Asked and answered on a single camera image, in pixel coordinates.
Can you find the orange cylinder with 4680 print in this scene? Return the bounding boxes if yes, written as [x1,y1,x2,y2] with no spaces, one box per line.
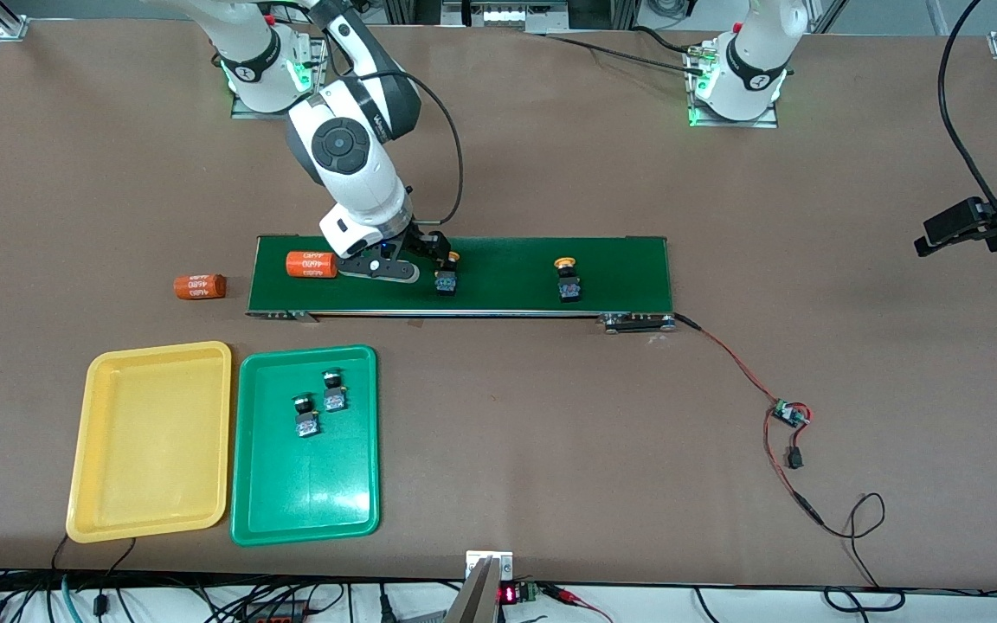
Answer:
[173,273,228,300]
[286,250,338,279]

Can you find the red black electrical box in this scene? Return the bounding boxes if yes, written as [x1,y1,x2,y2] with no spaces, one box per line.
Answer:
[239,599,313,623]

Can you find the thin black looped cable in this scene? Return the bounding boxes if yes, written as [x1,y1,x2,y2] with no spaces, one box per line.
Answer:
[819,493,906,611]

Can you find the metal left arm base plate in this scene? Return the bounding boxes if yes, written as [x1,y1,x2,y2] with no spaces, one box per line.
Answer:
[686,39,782,130]

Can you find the yellow push button switch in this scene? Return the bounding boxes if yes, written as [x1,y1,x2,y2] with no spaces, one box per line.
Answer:
[434,251,462,297]
[553,256,584,304]

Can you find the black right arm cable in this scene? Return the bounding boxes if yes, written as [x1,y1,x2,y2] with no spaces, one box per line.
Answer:
[325,0,466,224]

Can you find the black cable with plug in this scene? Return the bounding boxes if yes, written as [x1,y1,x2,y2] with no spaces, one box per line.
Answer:
[50,535,138,623]

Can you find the aluminium frame rack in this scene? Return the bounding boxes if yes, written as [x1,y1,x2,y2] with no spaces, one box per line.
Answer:
[382,0,638,34]

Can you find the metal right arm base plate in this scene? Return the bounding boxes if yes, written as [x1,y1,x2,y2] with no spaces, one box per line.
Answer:
[230,24,333,120]

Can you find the yellow plastic tray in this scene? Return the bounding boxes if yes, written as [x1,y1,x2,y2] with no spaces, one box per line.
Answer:
[65,340,233,544]

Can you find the black cable to arm base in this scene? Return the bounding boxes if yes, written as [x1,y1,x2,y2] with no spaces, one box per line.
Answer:
[523,24,707,79]

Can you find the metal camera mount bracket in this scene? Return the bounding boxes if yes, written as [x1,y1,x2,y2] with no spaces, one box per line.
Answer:
[442,550,515,623]

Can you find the green plastic tray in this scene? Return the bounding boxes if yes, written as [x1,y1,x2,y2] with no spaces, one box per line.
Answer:
[229,344,380,548]

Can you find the green conveyor belt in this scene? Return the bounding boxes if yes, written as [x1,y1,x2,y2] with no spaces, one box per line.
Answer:
[244,234,679,335]

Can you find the teal cable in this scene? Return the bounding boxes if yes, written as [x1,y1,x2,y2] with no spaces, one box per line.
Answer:
[60,573,86,623]

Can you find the red clip lead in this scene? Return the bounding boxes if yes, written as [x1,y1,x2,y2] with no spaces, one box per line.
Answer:
[542,584,614,623]

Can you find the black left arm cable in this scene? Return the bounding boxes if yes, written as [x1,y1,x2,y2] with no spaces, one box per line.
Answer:
[937,0,997,237]

